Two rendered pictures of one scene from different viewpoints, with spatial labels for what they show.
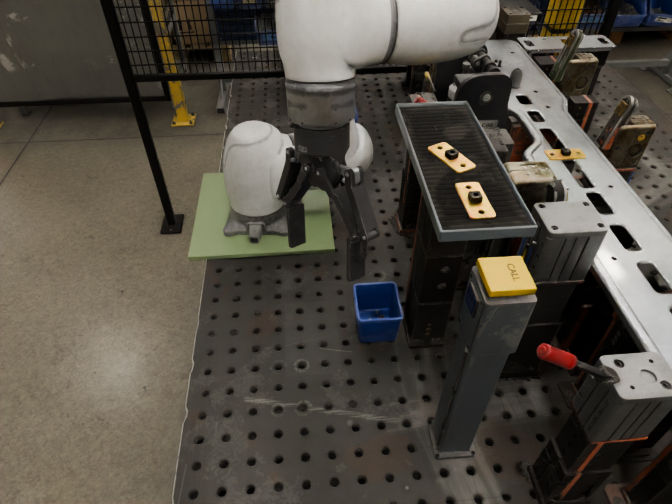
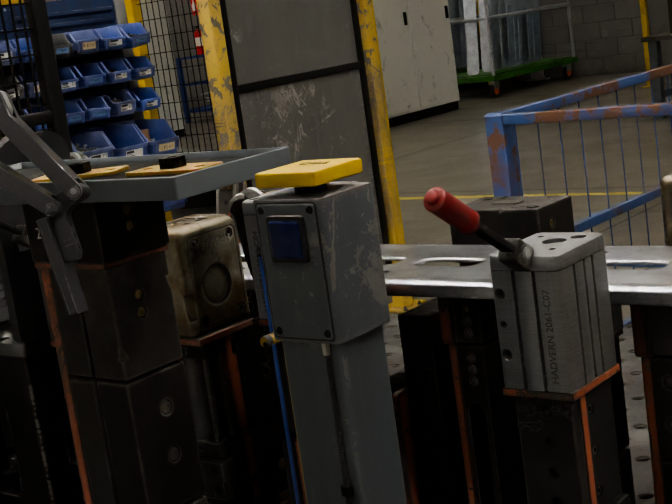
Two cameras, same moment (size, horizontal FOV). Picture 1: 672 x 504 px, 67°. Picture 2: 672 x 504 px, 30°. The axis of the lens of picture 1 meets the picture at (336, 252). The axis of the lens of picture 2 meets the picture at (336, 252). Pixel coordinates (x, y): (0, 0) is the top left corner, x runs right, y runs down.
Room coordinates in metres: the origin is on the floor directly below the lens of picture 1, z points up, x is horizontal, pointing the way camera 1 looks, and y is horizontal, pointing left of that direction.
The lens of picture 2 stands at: (-0.24, 0.45, 1.27)
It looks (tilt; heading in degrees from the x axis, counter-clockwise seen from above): 11 degrees down; 315
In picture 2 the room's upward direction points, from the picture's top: 8 degrees counter-clockwise
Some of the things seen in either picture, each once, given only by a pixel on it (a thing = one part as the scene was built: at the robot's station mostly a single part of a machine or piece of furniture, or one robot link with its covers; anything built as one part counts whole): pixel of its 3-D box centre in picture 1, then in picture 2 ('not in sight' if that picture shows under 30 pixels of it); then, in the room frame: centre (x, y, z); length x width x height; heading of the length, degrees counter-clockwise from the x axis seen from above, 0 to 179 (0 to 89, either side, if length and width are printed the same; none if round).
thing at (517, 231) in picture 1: (455, 160); (87, 178); (0.70, -0.20, 1.16); 0.37 x 0.14 x 0.02; 5
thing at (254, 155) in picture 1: (257, 164); not in sight; (1.11, 0.20, 0.88); 0.18 x 0.16 x 0.22; 108
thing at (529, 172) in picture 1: (508, 244); (217, 393); (0.79, -0.37, 0.89); 0.13 x 0.11 x 0.38; 95
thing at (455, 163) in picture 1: (451, 154); (78, 169); (0.71, -0.19, 1.17); 0.08 x 0.04 x 0.01; 29
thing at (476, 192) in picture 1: (475, 197); (172, 163); (0.59, -0.21, 1.17); 0.08 x 0.04 x 0.01; 7
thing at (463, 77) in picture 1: (459, 155); (22, 343); (1.04, -0.30, 0.94); 0.18 x 0.13 x 0.49; 5
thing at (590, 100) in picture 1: (566, 146); not in sight; (1.25, -0.66, 0.84); 0.11 x 0.08 x 0.29; 95
